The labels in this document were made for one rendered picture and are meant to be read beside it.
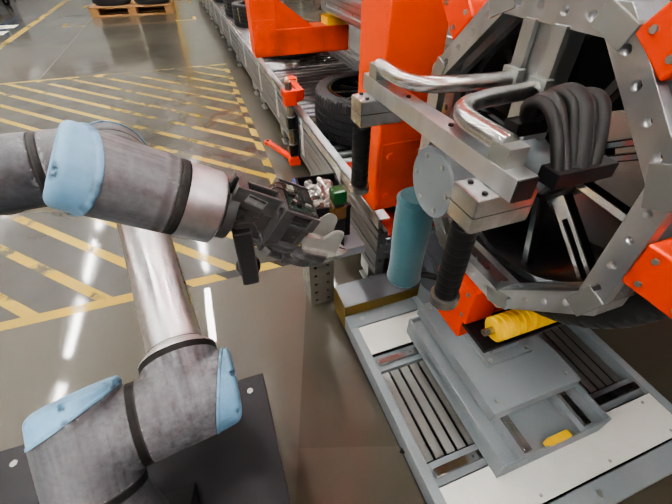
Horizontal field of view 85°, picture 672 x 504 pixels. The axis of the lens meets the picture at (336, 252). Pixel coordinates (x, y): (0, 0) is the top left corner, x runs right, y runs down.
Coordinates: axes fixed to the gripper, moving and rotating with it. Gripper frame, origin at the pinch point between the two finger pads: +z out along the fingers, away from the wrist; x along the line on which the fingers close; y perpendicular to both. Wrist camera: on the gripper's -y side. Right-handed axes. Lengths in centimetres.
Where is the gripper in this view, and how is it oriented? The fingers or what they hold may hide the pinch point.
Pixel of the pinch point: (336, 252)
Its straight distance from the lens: 58.0
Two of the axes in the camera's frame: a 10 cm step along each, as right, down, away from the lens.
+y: 5.5, -6.6, -5.1
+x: -2.8, -7.2, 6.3
